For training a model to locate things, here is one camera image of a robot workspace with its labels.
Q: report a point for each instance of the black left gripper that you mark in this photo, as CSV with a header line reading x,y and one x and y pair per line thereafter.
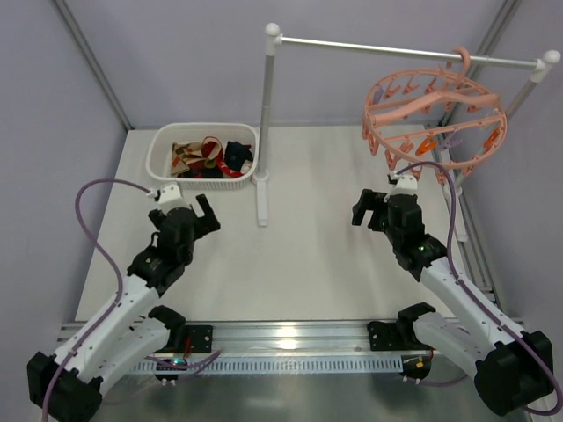
x,y
186,218

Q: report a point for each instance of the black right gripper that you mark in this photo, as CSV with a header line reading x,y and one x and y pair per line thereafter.
x,y
383,213

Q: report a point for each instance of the navy sock beige toe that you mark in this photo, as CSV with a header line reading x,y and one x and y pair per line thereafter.
x,y
205,173

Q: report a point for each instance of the navy sock red toe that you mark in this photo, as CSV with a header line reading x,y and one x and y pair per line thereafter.
x,y
237,155

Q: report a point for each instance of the beige orange argyle sock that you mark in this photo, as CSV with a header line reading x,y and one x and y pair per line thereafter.
x,y
180,159

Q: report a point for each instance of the pink round clip hanger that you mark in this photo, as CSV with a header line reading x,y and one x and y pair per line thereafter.
x,y
414,112

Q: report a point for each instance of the beige striped ribbed sock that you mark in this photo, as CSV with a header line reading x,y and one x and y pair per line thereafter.
x,y
196,151

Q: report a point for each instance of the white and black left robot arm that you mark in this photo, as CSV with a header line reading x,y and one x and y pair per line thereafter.
x,y
70,383

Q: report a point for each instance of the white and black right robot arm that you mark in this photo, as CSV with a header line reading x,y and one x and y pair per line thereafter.
x,y
510,368

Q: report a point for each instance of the white perforated plastic basket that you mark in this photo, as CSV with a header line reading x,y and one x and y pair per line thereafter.
x,y
158,159

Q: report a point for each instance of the silver white clothes rack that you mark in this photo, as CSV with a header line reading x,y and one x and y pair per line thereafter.
x,y
539,68

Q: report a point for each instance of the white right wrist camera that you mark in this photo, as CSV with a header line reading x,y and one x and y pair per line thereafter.
x,y
405,184

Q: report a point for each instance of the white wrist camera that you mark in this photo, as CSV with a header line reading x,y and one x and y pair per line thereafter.
x,y
167,196
405,184

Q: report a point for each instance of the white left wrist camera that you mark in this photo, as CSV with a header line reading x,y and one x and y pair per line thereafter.
x,y
167,196

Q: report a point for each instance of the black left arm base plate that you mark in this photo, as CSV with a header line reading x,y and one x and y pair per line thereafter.
x,y
189,338

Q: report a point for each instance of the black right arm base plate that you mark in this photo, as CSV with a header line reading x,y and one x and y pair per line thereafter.
x,y
393,336

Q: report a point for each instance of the aluminium mounting rail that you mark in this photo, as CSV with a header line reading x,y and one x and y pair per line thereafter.
x,y
239,336

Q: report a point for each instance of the grey slotted cable duct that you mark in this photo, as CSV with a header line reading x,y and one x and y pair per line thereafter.
x,y
277,365

